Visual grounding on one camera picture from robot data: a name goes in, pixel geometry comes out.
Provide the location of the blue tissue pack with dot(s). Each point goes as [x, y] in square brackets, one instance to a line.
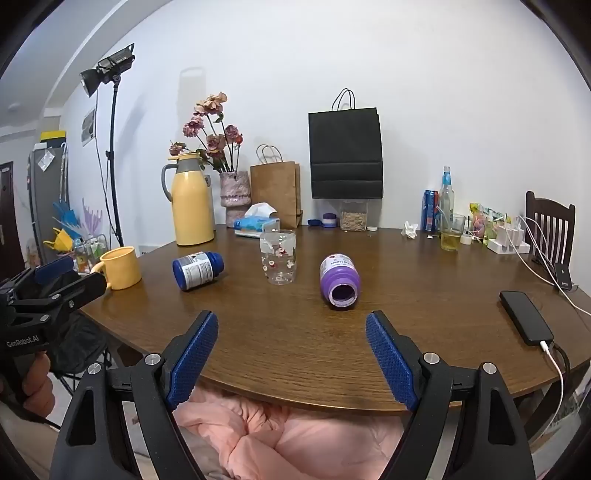
[254, 225]

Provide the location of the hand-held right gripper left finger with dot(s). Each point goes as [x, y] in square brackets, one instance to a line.
[194, 360]

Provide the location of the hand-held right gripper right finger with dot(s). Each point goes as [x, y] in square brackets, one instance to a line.
[390, 362]

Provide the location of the yellow box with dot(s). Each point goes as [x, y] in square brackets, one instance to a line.
[53, 137]

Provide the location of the dark cloth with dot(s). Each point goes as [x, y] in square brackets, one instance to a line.
[78, 341]

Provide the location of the dried pink flowers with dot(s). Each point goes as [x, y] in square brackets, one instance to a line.
[214, 141]

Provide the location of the dark wooden chair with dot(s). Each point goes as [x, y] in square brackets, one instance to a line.
[551, 221]

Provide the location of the person's left hand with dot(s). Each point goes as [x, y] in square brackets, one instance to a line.
[38, 385]

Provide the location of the grey refrigerator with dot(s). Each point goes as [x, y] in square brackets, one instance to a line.
[44, 198]

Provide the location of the colourful snack packets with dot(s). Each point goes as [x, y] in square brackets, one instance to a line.
[480, 219]

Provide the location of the white tape roll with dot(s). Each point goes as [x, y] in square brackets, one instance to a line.
[466, 239]

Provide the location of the white power strip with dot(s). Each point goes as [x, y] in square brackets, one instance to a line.
[501, 244]

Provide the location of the black power bank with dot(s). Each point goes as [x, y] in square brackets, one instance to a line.
[563, 277]

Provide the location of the brown paper bag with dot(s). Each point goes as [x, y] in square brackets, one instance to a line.
[277, 189]

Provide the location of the dark brown door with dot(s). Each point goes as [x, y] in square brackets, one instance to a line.
[8, 217]

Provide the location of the wall poster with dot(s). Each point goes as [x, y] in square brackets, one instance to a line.
[88, 125]

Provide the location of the black smartphone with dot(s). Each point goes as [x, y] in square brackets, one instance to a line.
[526, 317]

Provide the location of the clear container of oats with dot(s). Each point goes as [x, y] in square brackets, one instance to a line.
[353, 217]

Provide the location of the pink quilted clothing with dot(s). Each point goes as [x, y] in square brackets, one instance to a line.
[277, 443]

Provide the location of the glass of yellow drink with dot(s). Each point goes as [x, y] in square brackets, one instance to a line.
[451, 237]

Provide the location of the blue and yellow dustpans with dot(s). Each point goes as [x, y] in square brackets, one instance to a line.
[64, 230]

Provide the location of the clear floral glass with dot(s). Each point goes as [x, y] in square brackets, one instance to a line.
[278, 258]

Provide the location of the pink textured vase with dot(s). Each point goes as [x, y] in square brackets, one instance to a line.
[234, 191]

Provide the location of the black studio light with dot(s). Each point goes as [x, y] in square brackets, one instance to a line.
[107, 63]

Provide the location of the blue drink can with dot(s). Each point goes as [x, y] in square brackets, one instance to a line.
[428, 210]

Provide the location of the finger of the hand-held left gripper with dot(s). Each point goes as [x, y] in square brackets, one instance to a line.
[78, 290]
[53, 268]

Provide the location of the crumpled white tissue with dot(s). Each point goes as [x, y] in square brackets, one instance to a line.
[409, 230]

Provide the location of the clear bottle blue cap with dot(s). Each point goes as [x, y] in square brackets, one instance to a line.
[446, 194]

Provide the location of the blue bottle white label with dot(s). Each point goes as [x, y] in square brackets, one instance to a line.
[196, 272]

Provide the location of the yellow thermos jug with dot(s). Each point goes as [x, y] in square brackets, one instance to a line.
[191, 207]

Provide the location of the black light stand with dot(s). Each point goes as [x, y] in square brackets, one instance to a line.
[112, 147]

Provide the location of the blue lid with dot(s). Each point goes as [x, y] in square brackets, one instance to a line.
[315, 223]

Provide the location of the yellow mug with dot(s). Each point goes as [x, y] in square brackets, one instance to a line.
[122, 270]

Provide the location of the purple cup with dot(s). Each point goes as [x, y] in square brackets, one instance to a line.
[339, 279]

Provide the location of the black paper bag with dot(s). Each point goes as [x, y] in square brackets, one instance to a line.
[346, 147]

